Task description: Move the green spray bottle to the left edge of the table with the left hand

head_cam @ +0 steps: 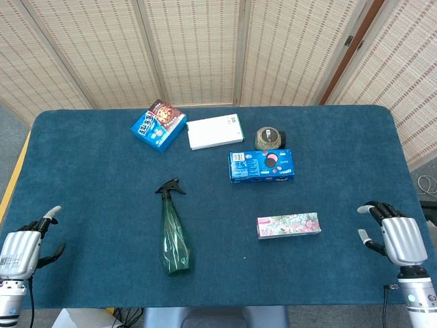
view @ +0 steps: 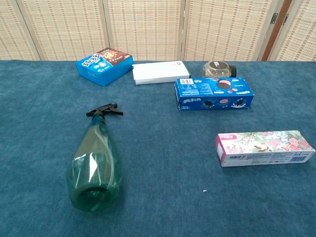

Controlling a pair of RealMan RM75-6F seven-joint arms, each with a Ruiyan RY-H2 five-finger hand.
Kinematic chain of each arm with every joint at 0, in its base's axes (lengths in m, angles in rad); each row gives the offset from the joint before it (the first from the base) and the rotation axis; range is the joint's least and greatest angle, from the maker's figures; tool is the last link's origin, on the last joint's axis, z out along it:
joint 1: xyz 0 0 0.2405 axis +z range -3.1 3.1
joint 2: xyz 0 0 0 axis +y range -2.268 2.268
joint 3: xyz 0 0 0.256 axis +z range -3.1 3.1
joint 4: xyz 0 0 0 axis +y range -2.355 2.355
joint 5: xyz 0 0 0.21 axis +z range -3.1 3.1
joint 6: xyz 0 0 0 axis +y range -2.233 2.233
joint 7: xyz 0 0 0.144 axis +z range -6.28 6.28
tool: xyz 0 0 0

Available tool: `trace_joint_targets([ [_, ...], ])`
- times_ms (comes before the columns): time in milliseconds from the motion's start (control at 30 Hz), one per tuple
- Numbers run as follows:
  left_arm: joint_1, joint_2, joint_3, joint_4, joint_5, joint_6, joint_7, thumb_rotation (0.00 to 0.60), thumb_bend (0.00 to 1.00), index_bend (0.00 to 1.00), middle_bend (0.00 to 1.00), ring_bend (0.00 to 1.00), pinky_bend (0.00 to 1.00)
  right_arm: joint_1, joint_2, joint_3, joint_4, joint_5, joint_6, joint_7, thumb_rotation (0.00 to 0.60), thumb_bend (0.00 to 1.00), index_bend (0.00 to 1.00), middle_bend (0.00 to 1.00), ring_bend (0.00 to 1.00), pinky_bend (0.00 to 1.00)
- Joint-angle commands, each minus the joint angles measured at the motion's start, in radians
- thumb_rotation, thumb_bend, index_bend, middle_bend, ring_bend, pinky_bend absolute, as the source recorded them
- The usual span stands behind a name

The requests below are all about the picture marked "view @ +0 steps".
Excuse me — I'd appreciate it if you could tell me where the woven screen with brown post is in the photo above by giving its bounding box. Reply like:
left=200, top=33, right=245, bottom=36
left=261, top=0, right=316, bottom=62

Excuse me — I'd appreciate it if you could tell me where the floral toothpaste box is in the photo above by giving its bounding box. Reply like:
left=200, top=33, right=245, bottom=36
left=214, top=130, right=316, bottom=168

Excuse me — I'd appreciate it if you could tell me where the white flat box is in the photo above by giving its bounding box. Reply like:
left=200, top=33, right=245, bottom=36
left=131, top=60, right=191, bottom=86

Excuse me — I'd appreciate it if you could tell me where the green transparent spray bottle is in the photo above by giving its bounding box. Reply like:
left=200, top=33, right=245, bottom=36
left=66, top=102, right=124, bottom=212

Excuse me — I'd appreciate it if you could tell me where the clear jar with black lid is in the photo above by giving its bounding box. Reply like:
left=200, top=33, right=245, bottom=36
left=202, top=60, right=237, bottom=78

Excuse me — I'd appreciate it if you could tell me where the blue Oreo box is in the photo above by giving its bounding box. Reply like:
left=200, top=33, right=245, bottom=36
left=174, top=77, right=255, bottom=111

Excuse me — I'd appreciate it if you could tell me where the blue table cloth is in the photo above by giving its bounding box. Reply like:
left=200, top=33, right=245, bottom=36
left=0, top=59, right=316, bottom=237

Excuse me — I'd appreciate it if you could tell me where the woven folding screen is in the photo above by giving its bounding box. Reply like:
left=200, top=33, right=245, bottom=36
left=0, top=0, right=284, bottom=62

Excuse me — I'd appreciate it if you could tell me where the blue and brown cookie box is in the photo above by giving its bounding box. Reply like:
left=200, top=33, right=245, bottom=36
left=75, top=47, right=134, bottom=87

